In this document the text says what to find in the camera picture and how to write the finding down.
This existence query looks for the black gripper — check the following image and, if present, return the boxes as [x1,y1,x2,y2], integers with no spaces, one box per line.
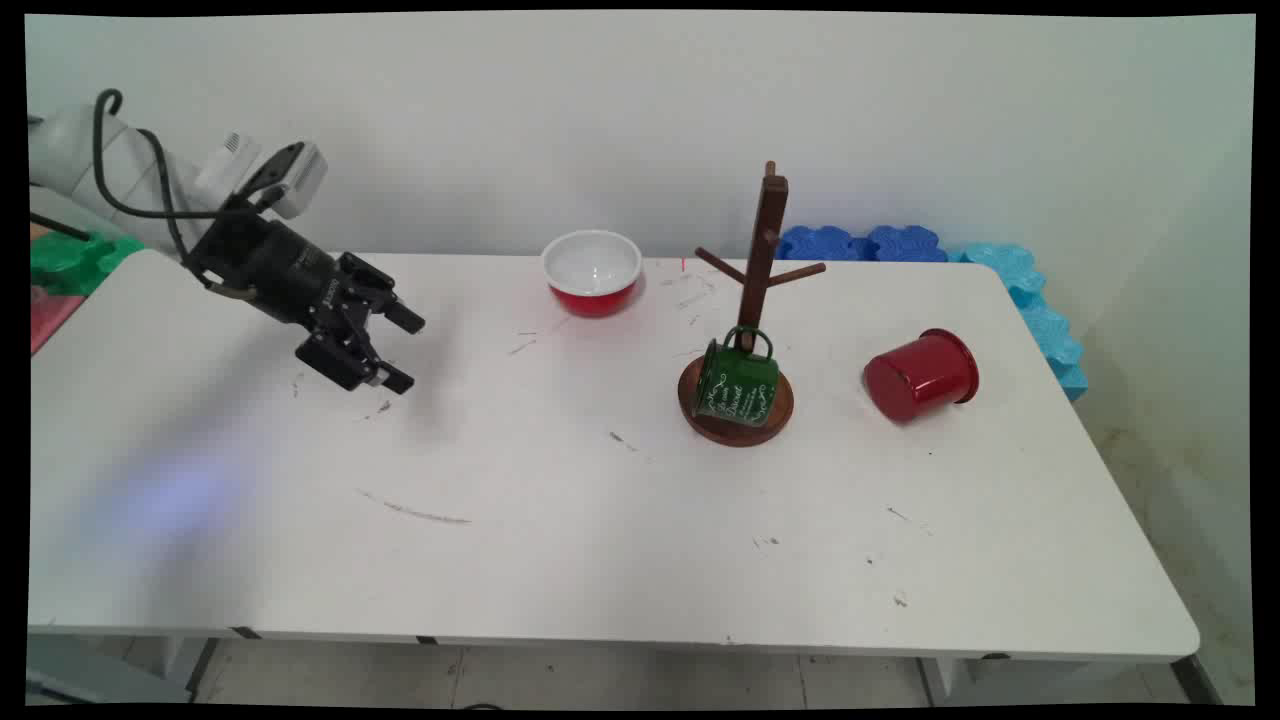
[187,210,427,395]

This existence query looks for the green enamel mug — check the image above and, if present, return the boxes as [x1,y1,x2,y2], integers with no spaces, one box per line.
[694,325,780,428]

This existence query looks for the red bowl white inside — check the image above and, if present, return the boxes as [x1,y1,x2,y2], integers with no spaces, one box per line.
[541,230,643,319]

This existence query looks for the green foam tile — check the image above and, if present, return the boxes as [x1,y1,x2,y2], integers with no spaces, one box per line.
[30,231,147,297]

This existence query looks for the red foam tile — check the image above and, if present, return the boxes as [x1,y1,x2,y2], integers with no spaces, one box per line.
[30,285,87,356]

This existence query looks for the brown wooden mug tree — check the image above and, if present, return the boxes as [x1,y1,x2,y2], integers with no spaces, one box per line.
[677,161,828,448]

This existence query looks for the dark blue foam tile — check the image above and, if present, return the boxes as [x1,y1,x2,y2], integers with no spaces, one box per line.
[777,225,869,263]
[864,225,949,264]

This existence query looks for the red metal cup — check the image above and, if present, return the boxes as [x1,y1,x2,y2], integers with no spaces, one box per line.
[863,328,980,424]

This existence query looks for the light blue foam tiles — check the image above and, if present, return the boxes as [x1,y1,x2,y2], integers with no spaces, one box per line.
[950,242,1089,402]

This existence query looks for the white table leg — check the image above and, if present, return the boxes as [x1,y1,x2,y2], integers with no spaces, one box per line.
[918,656,1001,707]

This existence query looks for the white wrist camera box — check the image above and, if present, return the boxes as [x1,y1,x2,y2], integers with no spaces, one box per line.
[195,133,330,222]

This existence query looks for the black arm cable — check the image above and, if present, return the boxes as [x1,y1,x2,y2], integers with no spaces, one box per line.
[92,89,263,299]

